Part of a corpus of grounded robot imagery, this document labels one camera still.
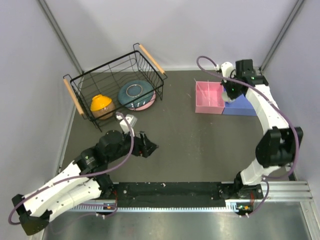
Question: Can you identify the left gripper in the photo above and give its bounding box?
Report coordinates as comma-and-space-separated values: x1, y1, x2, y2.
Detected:
107, 127, 159, 163

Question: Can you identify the clear pipette long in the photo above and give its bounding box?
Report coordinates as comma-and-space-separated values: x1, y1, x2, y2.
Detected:
207, 80, 211, 106

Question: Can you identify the white round lid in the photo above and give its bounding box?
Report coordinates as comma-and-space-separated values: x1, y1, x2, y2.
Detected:
221, 92, 232, 102

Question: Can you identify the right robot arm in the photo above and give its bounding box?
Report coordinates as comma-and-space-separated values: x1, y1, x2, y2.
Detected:
219, 59, 303, 199

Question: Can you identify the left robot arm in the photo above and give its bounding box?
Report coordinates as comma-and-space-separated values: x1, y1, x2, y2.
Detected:
12, 130, 158, 236

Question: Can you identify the blue plastic bin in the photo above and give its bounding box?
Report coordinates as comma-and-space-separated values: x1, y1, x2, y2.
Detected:
220, 83, 257, 116

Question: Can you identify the pink plastic bin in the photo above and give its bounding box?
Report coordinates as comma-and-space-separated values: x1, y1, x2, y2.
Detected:
195, 81, 225, 115

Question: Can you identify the pink ceramic plate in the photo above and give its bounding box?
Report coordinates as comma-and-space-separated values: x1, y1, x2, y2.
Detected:
126, 91, 156, 111

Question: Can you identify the blue ceramic plate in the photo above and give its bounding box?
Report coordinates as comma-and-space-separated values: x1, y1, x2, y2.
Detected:
117, 79, 154, 107

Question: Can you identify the yellow and brown bowl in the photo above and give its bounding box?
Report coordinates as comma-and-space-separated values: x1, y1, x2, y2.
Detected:
90, 94, 116, 120

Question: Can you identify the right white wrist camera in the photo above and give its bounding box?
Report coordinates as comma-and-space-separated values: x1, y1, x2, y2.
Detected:
213, 61, 235, 82

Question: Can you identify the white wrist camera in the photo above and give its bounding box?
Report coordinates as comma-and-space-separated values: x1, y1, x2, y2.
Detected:
116, 112, 138, 136
213, 61, 235, 82

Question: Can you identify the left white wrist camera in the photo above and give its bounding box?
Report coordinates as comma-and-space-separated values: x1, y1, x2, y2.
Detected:
116, 112, 138, 136

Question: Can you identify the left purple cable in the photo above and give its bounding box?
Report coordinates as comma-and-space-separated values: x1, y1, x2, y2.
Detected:
7, 111, 136, 225

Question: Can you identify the black wire dish basket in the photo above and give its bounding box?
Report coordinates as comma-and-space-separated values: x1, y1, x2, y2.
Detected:
64, 44, 167, 129

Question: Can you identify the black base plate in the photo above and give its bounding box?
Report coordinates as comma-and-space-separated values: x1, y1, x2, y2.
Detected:
98, 182, 263, 207

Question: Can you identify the grey slotted cable duct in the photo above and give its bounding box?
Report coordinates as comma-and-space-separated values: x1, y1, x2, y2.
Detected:
69, 202, 253, 214

